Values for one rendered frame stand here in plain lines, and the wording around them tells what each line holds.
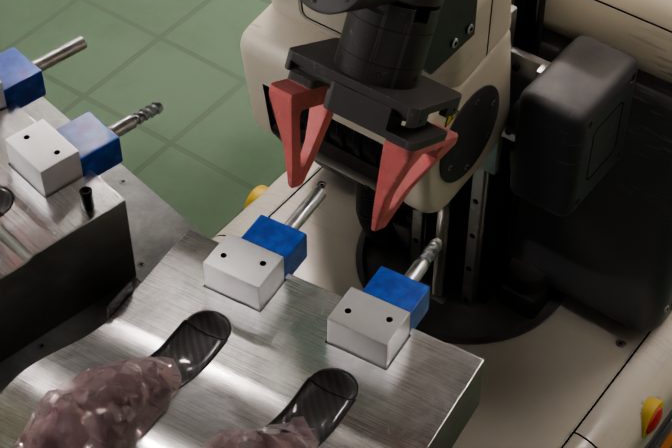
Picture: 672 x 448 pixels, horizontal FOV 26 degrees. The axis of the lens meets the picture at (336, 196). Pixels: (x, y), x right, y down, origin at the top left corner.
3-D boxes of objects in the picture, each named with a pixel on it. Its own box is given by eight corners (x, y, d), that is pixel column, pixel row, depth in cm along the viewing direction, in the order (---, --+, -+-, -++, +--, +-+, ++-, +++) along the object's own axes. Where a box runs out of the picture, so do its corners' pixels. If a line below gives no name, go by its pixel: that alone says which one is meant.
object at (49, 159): (145, 114, 123) (139, 65, 120) (182, 144, 121) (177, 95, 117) (15, 187, 117) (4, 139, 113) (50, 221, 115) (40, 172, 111)
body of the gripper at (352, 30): (408, 137, 90) (443, 26, 88) (278, 74, 95) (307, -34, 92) (457, 120, 96) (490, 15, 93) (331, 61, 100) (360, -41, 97)
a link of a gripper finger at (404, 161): (379, 255, 93) (421, 123, 90) (290, 208, 96) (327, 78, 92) (430, 231, 99) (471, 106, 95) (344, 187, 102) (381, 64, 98)
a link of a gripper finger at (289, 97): (327, 227, 95) (365, 96, 91) (241, 182, 98) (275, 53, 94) (379, 205, 100) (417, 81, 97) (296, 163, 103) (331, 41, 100)
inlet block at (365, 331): (409, 252, 117) (411, 205, 113) (464, 275, 115) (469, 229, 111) (326, 364, 109) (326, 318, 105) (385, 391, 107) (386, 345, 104)
